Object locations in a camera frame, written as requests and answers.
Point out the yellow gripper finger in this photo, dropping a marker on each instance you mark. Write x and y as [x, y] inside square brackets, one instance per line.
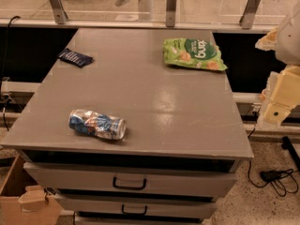
[282, 95]
[268, 42]

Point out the dark blue rxbar wrapper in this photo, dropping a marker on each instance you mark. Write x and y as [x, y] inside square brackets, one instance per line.
[75, 58]

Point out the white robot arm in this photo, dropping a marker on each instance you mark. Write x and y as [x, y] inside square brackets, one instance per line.
[285, 42]

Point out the green rice chip bag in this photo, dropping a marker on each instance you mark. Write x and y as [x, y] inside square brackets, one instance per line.
[193, 53]

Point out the black bar on floor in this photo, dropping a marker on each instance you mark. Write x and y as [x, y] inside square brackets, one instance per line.
[287, 145]

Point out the top grey drawer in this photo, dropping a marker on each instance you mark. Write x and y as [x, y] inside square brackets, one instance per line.
[95, 178]

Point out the grey drawer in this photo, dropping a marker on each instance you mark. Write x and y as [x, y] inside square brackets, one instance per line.
[95, 178]
[119, 206]

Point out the crushed blue soda can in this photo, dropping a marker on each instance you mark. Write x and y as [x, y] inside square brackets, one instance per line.
[97, 124]

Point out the brown cardboard box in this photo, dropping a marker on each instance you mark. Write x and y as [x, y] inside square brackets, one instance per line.
[23, 201]

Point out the right metal rail bracket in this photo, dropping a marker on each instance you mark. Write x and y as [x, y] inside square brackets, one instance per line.
[249, 14]

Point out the metal rail bracket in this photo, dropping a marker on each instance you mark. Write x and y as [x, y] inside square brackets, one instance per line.
[170, 13]
[59, 14]
[249, 14]

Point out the black power adapter with cable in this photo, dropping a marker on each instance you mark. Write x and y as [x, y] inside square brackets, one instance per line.
[274, 179]

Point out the middle metal rail bracket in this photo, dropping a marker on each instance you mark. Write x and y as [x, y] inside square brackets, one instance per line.
[170, 13]

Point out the black top drawer handle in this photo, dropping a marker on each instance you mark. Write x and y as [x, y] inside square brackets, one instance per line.
[129, 185]

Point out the black drawer handle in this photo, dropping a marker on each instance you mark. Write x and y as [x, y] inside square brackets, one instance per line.
[129, 185]
[134, 210]

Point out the left metal rail bracket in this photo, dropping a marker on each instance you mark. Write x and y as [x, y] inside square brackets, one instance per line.
[59, 14]

